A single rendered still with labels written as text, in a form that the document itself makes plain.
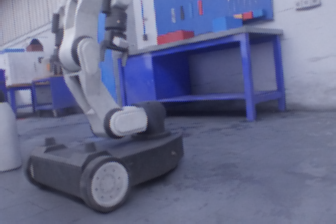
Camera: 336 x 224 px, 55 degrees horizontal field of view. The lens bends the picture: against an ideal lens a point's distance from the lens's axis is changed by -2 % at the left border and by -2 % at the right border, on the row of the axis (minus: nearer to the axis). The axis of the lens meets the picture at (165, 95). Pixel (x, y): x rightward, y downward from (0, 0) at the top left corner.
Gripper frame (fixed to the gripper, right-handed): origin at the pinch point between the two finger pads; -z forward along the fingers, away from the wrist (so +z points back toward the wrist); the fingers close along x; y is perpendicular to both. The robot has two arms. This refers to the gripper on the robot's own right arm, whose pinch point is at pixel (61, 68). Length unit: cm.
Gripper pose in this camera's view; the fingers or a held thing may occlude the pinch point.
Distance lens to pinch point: 169.8
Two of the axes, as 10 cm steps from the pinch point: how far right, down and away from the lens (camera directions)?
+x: -7.1, -0.9, -7.0
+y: 7.0, -0.4, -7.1
